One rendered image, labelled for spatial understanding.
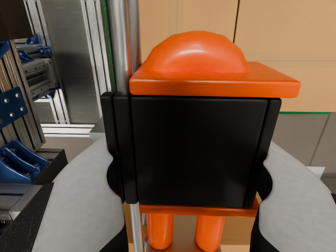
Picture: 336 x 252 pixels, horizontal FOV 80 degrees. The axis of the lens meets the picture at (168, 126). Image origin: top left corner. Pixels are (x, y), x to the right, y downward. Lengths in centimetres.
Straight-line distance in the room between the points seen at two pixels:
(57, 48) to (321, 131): 178
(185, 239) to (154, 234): 3
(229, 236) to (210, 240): 28
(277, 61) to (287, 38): 8
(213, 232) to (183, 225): 4
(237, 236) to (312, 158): 152
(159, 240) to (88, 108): 116
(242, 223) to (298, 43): 64
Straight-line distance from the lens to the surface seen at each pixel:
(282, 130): 167
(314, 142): 184
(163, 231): 17
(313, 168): 198
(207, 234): 18
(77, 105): 132
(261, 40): 83
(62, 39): 125
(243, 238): 47
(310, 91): 96
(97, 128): 90
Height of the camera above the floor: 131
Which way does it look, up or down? 63 degrees down
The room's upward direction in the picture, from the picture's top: 176 degrees counter-clockwise
